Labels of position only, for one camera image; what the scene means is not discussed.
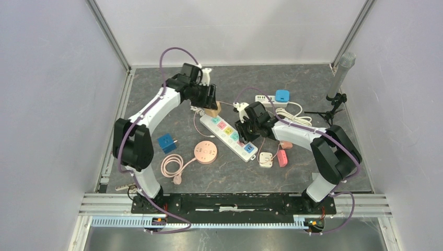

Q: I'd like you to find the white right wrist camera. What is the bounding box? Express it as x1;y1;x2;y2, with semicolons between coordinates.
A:
233;102;249;123

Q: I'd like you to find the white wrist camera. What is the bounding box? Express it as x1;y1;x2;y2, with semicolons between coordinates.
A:
233;102;249;123
200;68;213;86

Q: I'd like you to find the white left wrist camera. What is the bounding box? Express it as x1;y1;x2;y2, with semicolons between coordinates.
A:
200;68;213;86

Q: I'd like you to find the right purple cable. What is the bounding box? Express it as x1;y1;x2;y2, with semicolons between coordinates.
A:
234;86;362;236

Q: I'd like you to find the white usb charger plug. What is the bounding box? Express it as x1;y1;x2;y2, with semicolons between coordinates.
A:
258;152;274;168

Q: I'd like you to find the blue cube socket adapter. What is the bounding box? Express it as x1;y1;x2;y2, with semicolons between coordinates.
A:
157;133;177;154

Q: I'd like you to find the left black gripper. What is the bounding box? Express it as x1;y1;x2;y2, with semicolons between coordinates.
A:
189;82;217;110

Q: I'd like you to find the pink plug adapter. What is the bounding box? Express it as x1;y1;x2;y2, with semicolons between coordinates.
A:
276;150;288;167

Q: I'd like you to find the small salmon charger plug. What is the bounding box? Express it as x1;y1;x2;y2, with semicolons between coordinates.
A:
279;141;293;150

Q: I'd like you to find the thin pink charging cable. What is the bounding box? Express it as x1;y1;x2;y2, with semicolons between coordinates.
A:
193;100;283;165

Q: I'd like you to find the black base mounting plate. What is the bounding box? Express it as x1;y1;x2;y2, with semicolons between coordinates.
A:
131;192;337;224

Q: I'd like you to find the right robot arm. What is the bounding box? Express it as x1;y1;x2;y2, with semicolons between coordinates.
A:
234;101;362;213

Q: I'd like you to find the beige cube adapter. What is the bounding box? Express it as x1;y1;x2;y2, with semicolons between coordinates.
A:
203;101;222;118

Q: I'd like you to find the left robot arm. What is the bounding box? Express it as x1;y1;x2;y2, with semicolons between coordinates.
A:
112;63;218;213

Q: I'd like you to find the light blue cable duct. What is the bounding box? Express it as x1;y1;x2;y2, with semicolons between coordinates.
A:
91;216;308;230

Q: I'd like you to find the pink round socket base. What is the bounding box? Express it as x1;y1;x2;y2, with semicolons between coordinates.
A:
194;141;218;164

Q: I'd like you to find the light blue square plug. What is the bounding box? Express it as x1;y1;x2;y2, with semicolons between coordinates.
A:
275;89;290;102

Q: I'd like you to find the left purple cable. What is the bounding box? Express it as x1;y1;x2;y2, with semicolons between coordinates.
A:
116;47;202;235

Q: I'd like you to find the grey microphone on stand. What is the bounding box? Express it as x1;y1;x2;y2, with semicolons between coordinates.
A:
304;52;356;126

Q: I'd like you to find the purple cable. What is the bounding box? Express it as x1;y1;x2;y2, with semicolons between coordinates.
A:
116;47;202;235
234;86;362;236

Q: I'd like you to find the white power strip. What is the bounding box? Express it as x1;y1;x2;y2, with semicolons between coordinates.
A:
255;95;289;108
200;115;258;162

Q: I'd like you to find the white coiled strip cable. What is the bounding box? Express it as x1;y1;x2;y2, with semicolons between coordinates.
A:
275;101;313;128

